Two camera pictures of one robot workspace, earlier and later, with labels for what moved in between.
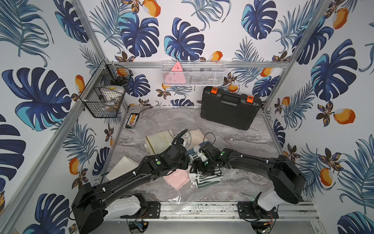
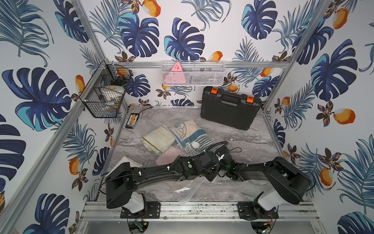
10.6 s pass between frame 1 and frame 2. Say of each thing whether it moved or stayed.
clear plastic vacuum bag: moved
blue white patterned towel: moved
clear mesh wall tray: stayed
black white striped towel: moved
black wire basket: stayed
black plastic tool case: stayed
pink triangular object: stayed
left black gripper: moved
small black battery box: stayed
